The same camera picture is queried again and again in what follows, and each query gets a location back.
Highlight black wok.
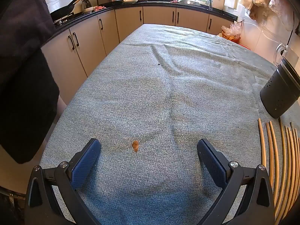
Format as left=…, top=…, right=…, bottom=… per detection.
left=50, top=0, right=82, bottom=20

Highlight beige kitchen cabinets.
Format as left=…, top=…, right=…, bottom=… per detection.
left=41, top=6, right=235, bottom=106

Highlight plastic bags with food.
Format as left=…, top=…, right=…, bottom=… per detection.
left=221, top=21, right=242, bottom=42

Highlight bunch of wooden chopsticks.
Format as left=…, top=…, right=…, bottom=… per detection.
left=257, top=117, right=300, bottom=225

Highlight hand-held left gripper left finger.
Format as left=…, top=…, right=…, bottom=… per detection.
left=25, top=138, right=102, bottom=225

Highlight gas stove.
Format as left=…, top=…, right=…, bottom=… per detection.
left=54, top=14, right=76, bottom=27

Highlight black kitchen countertop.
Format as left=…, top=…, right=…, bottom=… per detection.
left=41, top=0, right=238, bottom=48

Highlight black perforated utensil holder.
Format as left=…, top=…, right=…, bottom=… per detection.
left=260, top=57, right=300, bottom=119

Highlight grey-blue woven tablecloth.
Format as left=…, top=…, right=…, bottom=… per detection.
left=39, top=24, right=285, bottom=225

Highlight clear glass pitcher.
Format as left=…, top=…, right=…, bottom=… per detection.
left=273, top=42, right=300, bottom=67

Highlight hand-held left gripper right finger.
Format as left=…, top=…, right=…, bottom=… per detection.
left=197, top=138, right=275, bottom=225

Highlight steel basin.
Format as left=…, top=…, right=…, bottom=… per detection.
left=179, top=0, right=202, bottom=6

